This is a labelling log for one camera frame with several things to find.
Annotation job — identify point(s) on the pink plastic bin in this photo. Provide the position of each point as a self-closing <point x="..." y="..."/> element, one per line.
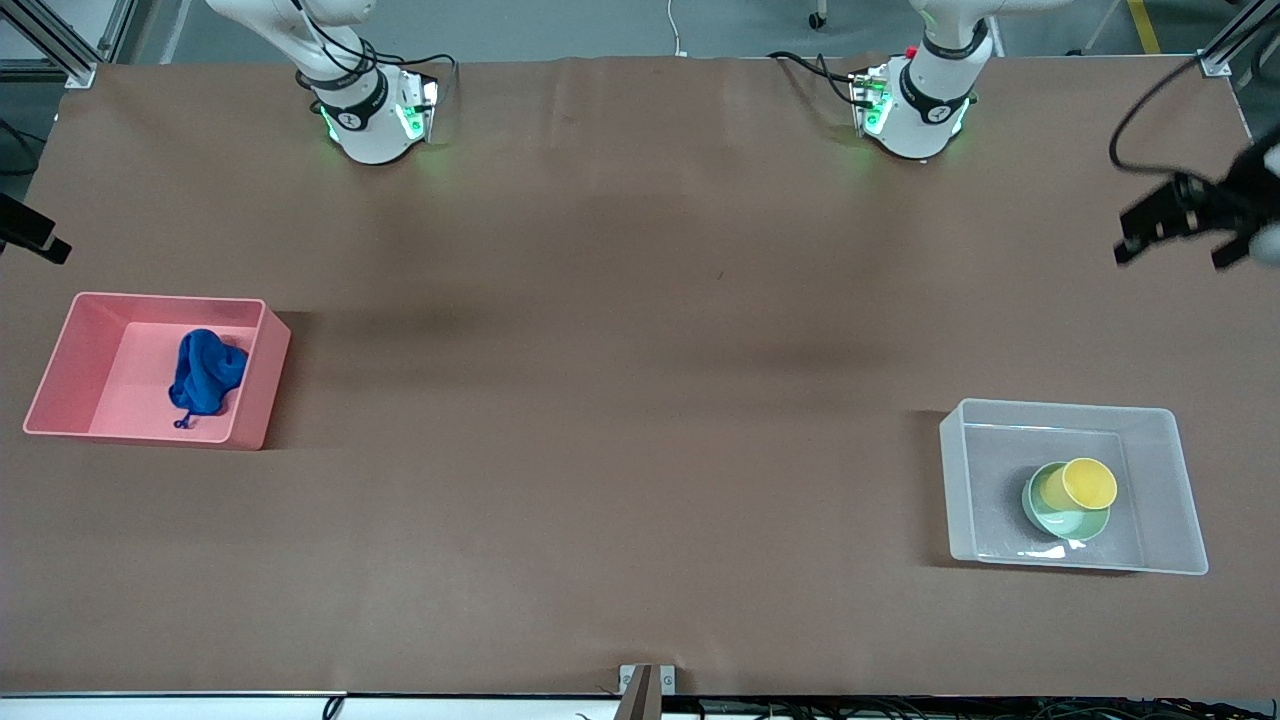
<point x="120" y="380"/>

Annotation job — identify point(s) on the metal table edge bracket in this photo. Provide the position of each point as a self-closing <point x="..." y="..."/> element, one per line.
<point x="647" y="690"/>

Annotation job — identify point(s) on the black caster wheel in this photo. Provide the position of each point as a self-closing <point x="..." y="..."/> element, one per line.
<point x="818" y="19"/>

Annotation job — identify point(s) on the aluminium frame profile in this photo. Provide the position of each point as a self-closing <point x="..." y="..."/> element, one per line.
<point x="1225" y="55"/>
<point x="60" y="45"/>

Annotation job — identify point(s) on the clear plastic bin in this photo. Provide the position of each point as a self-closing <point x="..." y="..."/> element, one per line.
<point x="1160" y="500"/>

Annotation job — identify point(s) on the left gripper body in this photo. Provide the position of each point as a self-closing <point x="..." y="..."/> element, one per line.
<point x="1218" y="203"/>

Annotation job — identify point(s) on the mint green bowl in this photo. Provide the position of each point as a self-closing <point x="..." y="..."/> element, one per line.
<point x="1065" y="525"/>

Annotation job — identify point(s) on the yellow plastic cup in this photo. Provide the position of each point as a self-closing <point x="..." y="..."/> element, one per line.
<point x="1088" y="483"/>

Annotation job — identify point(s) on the blue cloth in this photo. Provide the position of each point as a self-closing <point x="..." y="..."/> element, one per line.
<point x="205" y="375"/>

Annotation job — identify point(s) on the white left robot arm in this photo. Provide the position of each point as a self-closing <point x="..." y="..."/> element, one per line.
<point x="920" y="120"/>

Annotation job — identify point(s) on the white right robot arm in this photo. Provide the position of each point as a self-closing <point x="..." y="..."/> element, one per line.
<point x="365" y="125"/>

